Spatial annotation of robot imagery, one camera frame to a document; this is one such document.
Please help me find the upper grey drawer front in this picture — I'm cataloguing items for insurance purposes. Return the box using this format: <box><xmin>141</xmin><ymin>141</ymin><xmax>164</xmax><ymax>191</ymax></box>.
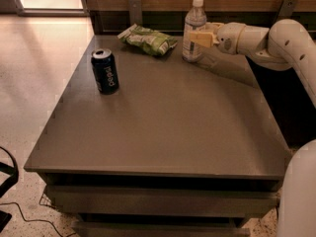
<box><xmin>46</xmin><ymin>185</ymin><xmax>277</xmax><ymax>218</ymax></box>

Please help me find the grey drawer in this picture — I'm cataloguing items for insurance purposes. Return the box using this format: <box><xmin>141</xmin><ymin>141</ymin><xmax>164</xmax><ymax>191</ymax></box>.
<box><xmin>71</xmin><ymin>221</ymin><xmax>250</xmax><ymax>237</ymax></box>
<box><xmin>46</xmin><ymin>185</ymin><xmax>277</xmax><ymax>218</ymax></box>

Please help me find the green jalapeno chip bag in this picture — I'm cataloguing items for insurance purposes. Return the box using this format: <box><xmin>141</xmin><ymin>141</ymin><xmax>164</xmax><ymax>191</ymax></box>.
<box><xmin>118</xmin><ymin>24</ymin><xmax>178</xmax><ymax>56</ymax></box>

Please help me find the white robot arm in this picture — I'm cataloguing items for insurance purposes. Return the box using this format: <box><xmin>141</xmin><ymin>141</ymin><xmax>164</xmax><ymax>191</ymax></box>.
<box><xmin>189</xmin><ymin>19</ymin><xmax>316</xmax><ymax>237</ymax></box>

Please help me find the blue Pepsi soda can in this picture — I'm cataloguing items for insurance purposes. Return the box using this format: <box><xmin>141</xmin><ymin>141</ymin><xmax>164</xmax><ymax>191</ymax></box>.
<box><xmin>91</xmin><ymin>48</ymin><xmax>119</xmax><ymax>95</ymax></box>

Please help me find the grey drawer cabinet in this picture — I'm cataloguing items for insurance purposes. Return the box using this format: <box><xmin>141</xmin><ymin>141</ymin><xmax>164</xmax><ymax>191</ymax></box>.
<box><xmin>25</xmin><ymin>36</ymin><xmax>289</xmax><ymax>229</ymax></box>

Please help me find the metal wall bracket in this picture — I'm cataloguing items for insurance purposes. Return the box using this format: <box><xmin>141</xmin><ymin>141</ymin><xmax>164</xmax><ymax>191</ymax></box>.
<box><xmin>274</xmin><ymin>0</ymin><xmax>298</xmax><ymax>23</ymax></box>
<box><xmin>128</xmin><ymin>0</ymin><xmax>143</xmax><ymax>25</ymax></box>

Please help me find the lower grey drawer front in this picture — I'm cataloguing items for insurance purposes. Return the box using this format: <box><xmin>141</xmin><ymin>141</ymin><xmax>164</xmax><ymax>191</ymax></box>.
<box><xmin>71</xmin><ymin>221</ymin><xmax>250</xmax><ymax>237</ymax></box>

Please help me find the clear plastic water bottle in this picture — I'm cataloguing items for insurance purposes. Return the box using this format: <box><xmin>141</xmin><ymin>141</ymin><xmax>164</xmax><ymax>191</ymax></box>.
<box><xmin>182</xmin><ymin>0</ymin><xmax>206</xmax><ymax>62</ymax></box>

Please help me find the left metal wall bracket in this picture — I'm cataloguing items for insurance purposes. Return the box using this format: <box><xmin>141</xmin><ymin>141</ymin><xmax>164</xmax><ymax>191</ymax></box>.
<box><xmin>128</xmin><ymin>0</ymin><xmax>143</xmax><ymax>25</ymax></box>

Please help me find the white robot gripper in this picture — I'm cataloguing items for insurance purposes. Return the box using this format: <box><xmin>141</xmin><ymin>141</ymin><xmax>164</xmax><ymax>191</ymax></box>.
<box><xmin>189</xmin><ymin>22</ymin><xmax>246</xmax><ymax>55</ymax></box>

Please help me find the black chair base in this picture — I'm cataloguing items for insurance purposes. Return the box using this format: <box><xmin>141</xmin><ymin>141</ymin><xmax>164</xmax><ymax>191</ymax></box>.
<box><xmin>0</xmin><ymin>146</ymin><xmax>19</xmax><ymax>233</ymax></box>

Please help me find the right metal wall bracket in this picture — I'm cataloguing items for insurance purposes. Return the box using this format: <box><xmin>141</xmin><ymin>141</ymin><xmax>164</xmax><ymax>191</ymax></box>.
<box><xmin>274</xmin><ymin>0</ymin><xmax>298</xmax><ymax>23</ymax></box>

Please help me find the black cable on floor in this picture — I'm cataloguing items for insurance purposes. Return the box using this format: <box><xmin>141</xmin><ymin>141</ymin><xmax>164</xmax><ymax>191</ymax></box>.
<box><xmin>0</xmin><ymin>200</ymin><xmax>78</xmax><ymax>237</ymax></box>

